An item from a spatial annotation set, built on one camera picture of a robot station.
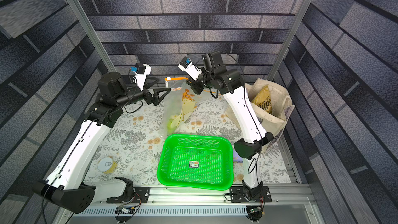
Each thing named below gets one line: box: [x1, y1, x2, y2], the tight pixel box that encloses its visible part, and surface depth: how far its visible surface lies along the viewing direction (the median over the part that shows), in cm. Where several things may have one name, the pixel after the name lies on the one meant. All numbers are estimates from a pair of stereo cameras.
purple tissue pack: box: [233, 149, 244, 164], surface depth 82 cm
